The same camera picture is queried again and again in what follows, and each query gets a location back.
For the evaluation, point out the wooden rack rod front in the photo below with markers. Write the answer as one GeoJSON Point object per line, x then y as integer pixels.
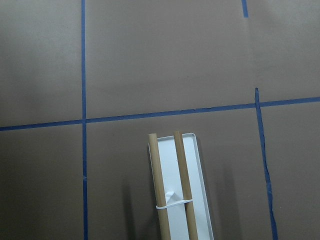
{"type": "Point", "coordinates": [185, 185]}

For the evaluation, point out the wooden rack rod rear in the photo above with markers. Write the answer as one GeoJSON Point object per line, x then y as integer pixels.
{"type": "Point", "coordinates": [159, 187]}

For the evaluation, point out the wooden rack rod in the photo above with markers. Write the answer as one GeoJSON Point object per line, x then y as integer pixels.
{"type": "Point", "coordinates": [185, 185]}
{"type": "Point", "coordinates": [159, 187]}

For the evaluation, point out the white rectangular tray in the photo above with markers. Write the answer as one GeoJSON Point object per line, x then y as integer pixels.
{"type": "Point", "coordinates": [172, 182]}

